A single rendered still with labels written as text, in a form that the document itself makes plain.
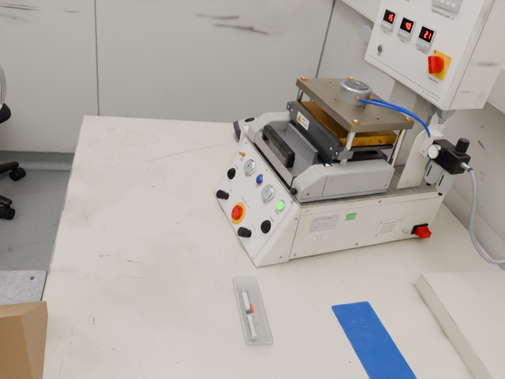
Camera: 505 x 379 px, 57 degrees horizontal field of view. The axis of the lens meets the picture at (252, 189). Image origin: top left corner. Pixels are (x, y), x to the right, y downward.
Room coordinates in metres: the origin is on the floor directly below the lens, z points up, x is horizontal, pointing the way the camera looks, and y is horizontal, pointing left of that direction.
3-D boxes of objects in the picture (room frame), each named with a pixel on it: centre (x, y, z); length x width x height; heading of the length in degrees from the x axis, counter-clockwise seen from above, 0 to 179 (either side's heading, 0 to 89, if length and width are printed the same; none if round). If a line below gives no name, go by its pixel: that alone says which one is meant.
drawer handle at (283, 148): (1.03, -0.04, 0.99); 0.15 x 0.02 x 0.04; 28
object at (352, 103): (1.11, -0.24, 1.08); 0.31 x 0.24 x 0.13; 28
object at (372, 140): (1.11, -0.21, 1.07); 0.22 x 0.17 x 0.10; 28
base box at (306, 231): (1.09, -0.21, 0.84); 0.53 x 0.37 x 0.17; 118
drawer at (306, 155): (1.09, -0.16, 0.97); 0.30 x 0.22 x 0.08; 118
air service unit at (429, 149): (0.98, -0.42, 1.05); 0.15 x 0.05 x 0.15; 28
